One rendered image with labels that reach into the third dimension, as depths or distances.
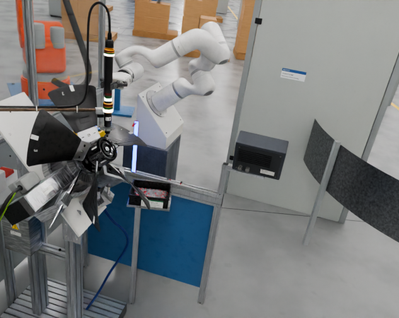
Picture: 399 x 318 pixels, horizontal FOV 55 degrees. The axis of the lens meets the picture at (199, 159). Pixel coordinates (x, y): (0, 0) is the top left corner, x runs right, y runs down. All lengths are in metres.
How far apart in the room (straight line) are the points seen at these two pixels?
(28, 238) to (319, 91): 2.47
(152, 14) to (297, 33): 8.02
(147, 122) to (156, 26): 8.72
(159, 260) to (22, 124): 1.26
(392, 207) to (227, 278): 1.23
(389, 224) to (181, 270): 1.42
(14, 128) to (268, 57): 2.18
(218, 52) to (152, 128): 0.75
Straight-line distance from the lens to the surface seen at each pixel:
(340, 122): 3.51
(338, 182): 3.09
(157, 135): 2.46
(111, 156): 1.80
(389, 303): 3.30
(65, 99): 1.90
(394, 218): 2.87
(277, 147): 2.00
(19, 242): 2.13
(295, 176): 3.72
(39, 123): 1.62
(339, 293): 3.17
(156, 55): 1.92
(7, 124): 1.89
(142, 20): 11.14
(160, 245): 2.56
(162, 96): 2.44
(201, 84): 2.31
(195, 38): 1.88
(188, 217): 2.37
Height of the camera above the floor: 2.02
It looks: 27 degrees down
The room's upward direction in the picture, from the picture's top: 8 degrees clockwise
